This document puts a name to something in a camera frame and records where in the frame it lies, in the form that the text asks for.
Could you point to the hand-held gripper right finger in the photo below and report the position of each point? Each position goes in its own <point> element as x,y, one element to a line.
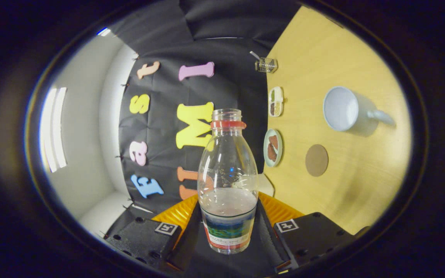
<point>272,243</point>

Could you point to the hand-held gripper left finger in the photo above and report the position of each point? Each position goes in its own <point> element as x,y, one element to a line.
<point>185,239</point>

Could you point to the clear plastic juice bottle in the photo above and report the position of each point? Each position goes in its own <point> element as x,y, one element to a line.
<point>228,166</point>

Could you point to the round brown coaster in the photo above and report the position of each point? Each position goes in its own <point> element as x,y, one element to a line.
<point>316,160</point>

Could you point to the white cup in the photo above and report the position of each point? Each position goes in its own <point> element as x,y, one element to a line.
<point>342,108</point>

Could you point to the white toaster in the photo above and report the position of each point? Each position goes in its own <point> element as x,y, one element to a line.
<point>265,185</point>

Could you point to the brown meat piece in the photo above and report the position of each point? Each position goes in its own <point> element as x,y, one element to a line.
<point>273,141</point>
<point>271,153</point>

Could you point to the pale green plate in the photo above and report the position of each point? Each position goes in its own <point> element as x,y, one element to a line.
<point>265,150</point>

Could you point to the wooden table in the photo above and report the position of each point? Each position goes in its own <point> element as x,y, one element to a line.
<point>361,185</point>

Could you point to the black backdrop cloth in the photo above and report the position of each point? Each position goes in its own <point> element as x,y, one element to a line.
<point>164,127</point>

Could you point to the small white seasoning dish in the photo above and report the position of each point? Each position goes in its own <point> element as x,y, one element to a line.
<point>276,101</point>

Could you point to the square glass container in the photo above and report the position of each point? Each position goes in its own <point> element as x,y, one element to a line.
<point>266,65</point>

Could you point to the small metal spoon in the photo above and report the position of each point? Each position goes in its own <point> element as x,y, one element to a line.
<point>253,55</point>

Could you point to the small ceiling light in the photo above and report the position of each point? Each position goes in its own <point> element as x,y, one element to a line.
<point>103,31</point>

